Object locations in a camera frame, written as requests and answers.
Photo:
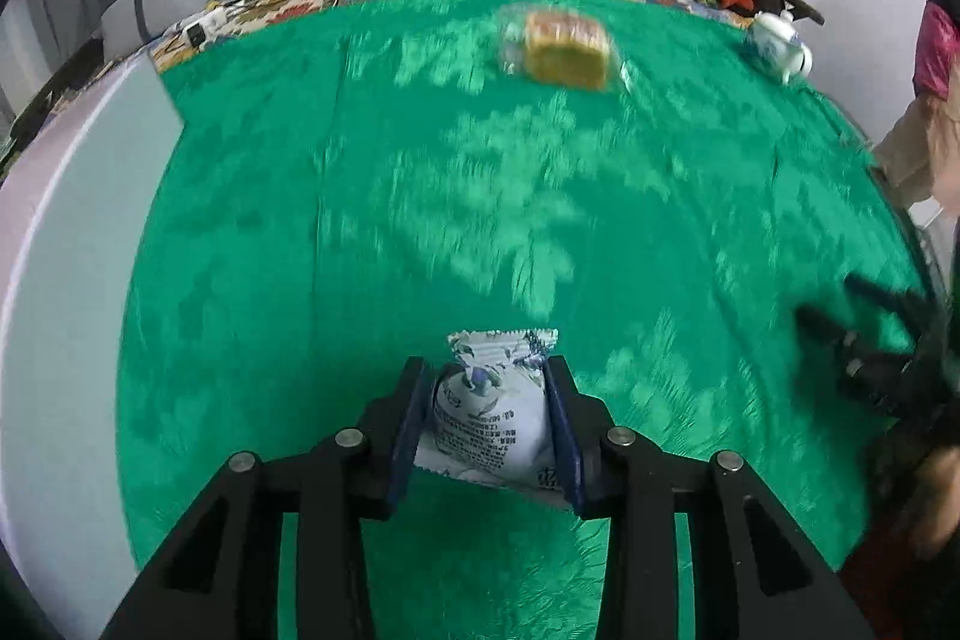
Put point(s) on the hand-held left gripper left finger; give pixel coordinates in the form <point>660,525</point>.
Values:
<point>409,430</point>

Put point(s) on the white and blue snack packet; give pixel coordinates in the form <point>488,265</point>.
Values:
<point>487,415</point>

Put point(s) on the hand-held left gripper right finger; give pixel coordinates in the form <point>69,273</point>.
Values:
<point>566,437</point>

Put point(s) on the white power strip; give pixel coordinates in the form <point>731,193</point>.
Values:
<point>206,21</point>

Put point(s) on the grey curtain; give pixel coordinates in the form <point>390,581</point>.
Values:
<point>37,33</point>

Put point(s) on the white cardboard box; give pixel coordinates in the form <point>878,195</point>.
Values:
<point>67,272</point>

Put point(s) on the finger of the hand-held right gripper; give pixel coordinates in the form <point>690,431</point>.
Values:
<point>885,299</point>
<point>855,362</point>

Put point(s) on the white and blue teapot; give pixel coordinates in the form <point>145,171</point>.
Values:
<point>776,40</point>

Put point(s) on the clear packet of bread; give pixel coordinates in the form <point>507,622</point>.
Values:
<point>562,51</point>

